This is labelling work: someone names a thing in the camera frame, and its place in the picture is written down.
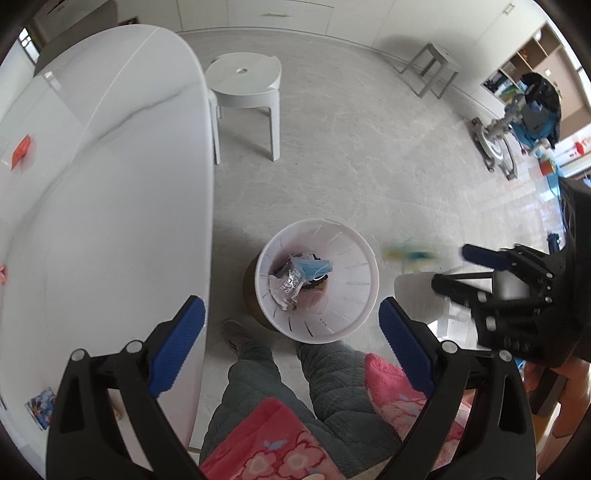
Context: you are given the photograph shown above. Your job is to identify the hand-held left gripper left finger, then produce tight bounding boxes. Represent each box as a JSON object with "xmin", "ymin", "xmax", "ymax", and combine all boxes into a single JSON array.
[{"xmin": 45, "ymin": 295, "xmax": 206, "ymax": 480}]

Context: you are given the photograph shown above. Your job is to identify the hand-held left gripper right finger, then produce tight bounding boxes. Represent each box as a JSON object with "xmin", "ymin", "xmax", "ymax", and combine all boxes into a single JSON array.
[{"xmin": 369, "ymin": 296, "xmax": 539, "ymax": 480}]

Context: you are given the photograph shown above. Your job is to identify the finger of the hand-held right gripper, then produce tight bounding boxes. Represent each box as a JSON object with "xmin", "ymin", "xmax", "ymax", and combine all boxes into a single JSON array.
[
  {"xmin": 462, "ymin": 244, "xmax": 514, "ymax": 273},
  {"xmin": 431, "ymin": 272, "xmax": 491, "ymax": 311}
]

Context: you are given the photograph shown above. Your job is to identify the yellow and blue wrapper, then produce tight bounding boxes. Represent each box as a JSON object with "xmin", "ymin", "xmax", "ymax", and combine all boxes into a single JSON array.
[{"xmin": 381, "ymin": 237, "xmax": 440, "ymax": 271}]

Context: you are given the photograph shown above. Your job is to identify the white slotted waste bin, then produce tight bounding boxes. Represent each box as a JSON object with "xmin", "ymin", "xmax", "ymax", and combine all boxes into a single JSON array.
[{"xmin": 255, "ymin": 218, "xmax": 379, "ymax": 343}]

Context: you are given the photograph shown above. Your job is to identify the blue face mask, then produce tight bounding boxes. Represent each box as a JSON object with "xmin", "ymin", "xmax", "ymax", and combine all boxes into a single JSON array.
[{"xmin": 288, "ymin": 258, "xmax": 334, "ymax": 280}]

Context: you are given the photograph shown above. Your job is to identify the black and white wrapper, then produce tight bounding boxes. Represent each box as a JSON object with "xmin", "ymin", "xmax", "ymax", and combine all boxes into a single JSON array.
[{"xmin": 269, "ymin": 265, "xmax": 308, "ymax": 310}]

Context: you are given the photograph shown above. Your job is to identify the person's right hand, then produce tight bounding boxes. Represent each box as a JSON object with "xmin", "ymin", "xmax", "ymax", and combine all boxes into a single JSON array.
[{"xmin": 524, "ymin": 356, "xmax": 591, "ymax": 438}]

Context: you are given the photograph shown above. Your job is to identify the grey slipper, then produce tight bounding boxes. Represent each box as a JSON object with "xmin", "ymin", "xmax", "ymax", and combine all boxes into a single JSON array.
[{"xmin": 222, "ymin": 319, "xmax": 253, "ymax": 356}]

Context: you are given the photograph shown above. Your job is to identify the grey quilted trousers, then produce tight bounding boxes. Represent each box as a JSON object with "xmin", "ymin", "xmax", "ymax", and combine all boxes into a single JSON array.
[{"xmin": 199, "ymin": 339, "xmax": 416, "ymax": 480}]

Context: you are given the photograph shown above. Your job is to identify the brown round stand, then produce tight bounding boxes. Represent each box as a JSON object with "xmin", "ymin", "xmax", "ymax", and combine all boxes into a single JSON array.
[{"xmin": 243, "ymin": 256, "xmax": 296, "ymax": 331}]

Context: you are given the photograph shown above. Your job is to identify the grey wheeled exercise device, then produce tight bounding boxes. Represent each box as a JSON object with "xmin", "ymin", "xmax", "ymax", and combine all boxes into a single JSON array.
[{"xmin": 471, "ymin": 99, "xmax": 523, "ymax": 181}]

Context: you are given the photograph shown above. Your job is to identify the pink floral robe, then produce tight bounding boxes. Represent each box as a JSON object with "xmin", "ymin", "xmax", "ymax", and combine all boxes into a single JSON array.
[{"xmin": 199, "ymin": 353, "xmax": 467, "ymax": 480}]

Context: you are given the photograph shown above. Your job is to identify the small colourful picture wrapper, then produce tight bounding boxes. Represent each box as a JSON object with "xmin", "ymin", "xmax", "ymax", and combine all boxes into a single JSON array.
[{"xmin": 25, "ymin": 388, "xmax": 57, "ymax": 431}]

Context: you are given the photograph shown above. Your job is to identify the blue and black bag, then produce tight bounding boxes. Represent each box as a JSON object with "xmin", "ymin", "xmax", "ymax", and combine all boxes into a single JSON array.
[{"xmin": 512, "ymin": 71, "xmax": 562, "ymax": 149}]

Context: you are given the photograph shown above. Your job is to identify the wooden open shelf unit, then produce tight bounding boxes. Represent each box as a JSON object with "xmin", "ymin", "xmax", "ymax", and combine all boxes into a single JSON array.
[{"xmin": 480, "ymin": 21, "xmax": 587, "ymax": 100}]

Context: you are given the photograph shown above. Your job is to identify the grey metal stool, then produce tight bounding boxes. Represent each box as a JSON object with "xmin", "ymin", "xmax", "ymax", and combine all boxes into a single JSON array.
[{"xmin": 398, "ymin": 42, "xmax": 462, "ymax": 99}]

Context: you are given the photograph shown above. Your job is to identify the red snack packet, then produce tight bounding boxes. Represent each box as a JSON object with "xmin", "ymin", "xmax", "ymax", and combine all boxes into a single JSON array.
[{"xmin": 12, "ymin": 135, "xmax": 33, "ymax": 168}]

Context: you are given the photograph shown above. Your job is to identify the white plastic stool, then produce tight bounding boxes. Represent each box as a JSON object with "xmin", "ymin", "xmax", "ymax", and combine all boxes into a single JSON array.
[{"xmin": 204, "ymin": 52, "xmax": 283, "ymax": 165}]

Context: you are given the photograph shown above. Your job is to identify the beige tall cabinet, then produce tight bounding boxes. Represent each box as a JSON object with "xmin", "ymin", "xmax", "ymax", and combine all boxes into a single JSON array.
[{"xmin": 117, "ymin": 0, "xmax": 376, "ymax": 47}]

